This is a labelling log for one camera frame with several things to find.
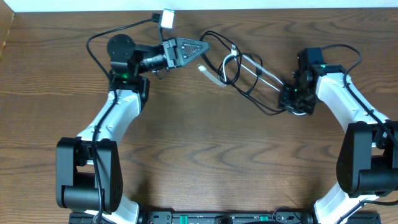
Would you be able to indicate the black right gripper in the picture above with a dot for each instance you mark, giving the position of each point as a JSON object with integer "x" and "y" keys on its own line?
{"x": 285, "y": 101}

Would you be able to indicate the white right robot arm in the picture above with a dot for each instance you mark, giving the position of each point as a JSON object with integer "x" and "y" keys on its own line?
{"x": 366, "y": 169}

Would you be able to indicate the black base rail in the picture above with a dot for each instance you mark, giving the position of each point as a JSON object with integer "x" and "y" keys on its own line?
{"x": 281, "y": 216}

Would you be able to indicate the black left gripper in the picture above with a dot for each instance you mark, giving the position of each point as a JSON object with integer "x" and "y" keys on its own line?
{"x": 170, "y": 53}

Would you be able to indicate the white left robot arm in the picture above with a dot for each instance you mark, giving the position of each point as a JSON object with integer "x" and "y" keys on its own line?
{"x": 88, "y": 170}

